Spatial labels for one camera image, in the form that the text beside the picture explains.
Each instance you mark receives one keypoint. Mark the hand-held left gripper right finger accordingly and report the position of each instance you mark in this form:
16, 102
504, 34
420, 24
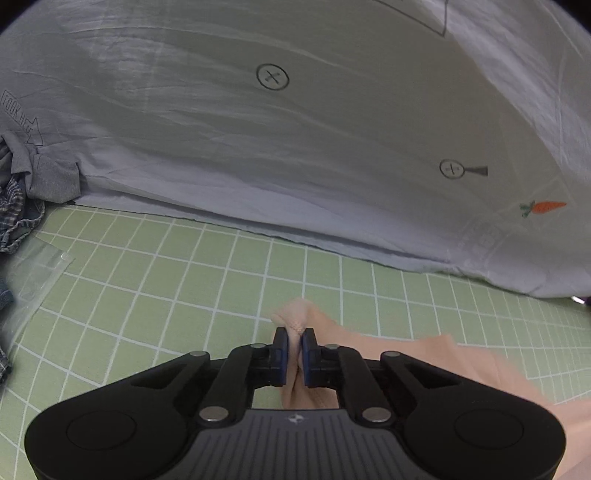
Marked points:
308, 362

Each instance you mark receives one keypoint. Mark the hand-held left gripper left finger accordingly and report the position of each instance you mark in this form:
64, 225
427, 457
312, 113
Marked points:
280, 357

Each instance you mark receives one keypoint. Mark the beige garment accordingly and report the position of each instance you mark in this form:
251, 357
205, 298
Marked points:
351, 337

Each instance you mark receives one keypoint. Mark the green grid mat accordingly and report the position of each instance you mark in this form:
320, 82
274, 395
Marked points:
184, 300

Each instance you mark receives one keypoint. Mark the carrot printed grey sheet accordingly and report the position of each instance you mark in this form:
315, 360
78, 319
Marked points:
277, 161

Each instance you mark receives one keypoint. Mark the clear plastic sheet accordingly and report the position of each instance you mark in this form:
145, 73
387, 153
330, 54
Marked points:
32, 272

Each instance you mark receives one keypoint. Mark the blue denim garment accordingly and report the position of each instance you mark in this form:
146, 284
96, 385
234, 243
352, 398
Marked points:
33, 214

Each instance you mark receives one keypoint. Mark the crumpled grey garment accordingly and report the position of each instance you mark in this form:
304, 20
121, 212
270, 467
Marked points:
55, 177

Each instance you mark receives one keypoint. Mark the blue plaid garment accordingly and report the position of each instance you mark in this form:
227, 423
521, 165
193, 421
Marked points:
11, 203

